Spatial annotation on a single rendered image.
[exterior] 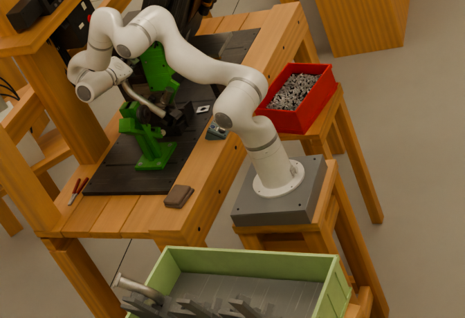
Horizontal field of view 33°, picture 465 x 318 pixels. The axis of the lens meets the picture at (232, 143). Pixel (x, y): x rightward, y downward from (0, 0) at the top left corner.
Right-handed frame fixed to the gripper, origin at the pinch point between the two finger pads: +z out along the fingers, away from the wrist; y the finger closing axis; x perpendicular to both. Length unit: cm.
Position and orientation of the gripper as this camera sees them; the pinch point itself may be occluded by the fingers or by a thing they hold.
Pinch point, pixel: (129, 62)
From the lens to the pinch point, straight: 316.6
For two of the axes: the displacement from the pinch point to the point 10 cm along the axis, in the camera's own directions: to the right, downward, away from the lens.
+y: -7.8, -6.2, 0.7
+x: -4.6, 6.6, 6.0
